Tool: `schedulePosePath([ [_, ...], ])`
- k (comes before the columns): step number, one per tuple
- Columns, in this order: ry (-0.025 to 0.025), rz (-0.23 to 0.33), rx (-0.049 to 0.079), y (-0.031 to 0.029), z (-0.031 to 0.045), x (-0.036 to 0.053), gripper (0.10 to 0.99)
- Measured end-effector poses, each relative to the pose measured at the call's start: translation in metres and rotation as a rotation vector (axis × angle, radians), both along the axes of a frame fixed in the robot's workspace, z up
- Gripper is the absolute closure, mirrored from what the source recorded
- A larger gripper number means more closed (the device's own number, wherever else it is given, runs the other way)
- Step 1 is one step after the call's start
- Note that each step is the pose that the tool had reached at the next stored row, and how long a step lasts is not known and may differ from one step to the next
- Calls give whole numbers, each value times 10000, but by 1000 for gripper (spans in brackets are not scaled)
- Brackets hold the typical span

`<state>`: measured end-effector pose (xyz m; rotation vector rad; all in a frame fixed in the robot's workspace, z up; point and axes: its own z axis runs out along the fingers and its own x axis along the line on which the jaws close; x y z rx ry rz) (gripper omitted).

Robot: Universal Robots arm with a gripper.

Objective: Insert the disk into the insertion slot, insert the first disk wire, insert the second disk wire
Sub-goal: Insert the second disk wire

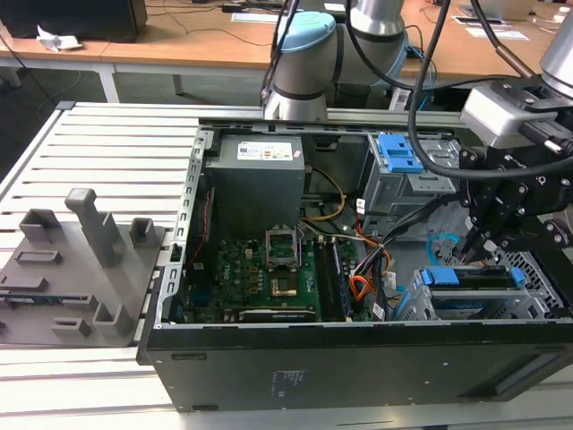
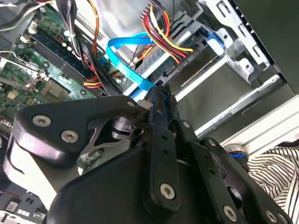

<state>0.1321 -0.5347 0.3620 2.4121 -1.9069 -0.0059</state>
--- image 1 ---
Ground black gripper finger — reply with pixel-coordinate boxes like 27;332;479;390
481;218;573;259
457;147;496;266

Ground light blue wire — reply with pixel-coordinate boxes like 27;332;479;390
424;231;463;271

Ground hard disk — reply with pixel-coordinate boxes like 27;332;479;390
396;263;526;322

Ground grey disk bay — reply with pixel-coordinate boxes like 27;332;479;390
396;263;565;322

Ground black RAM slot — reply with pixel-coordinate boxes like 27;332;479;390
312;239;337;322

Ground grey optical drive cage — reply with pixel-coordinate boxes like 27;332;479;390
360;133;467;234

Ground blue drive cage latch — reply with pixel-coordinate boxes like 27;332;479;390
377;133;424;174

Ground wooden desk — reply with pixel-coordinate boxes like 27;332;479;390
0;0;287;105
393;0;560;112

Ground white paper sheet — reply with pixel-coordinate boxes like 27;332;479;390
231;12;278;23
464;26;530;42

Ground RAM stick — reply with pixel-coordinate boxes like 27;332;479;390
331;241;353;317

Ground grey laptop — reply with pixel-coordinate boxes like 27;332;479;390
459;0;545;23

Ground metal socket cover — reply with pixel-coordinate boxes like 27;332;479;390
264;226;301;270

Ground black PC case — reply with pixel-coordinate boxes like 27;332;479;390
136;116;573;413

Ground grey power supply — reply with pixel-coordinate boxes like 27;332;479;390
203;133;308;220

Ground black graphics card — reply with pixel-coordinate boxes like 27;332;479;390
239;306;317;323

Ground green motherboard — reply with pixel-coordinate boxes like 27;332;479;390
185;236;372;323

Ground grey parts rack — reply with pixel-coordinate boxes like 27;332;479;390
0;187;169;348

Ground black computer tower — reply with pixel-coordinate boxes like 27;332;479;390
0;0;149;44

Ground crumpled white paper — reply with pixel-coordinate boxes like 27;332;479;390
36;24;84;53

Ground black camera connector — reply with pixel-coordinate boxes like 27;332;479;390
518;118;573;156

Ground black sleeved wire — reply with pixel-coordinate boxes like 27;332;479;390
348;192;462;279

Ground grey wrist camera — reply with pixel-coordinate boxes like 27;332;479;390
459;87;539;147

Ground thick black cable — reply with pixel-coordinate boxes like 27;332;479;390
406;0;474;181

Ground multicolour power wire bundle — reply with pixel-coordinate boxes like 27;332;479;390
351;219;398;281

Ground blue cables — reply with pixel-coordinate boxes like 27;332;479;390
405;44;438;111

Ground yellow wire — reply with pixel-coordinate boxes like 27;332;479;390
299;166;346;221

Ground black cable brown sleeve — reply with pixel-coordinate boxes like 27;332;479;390
468;0;537;81

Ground orange wire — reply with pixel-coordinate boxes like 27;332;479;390
348;275;378;302

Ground black arm base cable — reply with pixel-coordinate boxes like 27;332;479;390
260;0;302;108

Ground thin red wire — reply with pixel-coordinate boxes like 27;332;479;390
187;190;217;268

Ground silver slot bracket strip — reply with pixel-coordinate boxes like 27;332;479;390
160;129;214;322

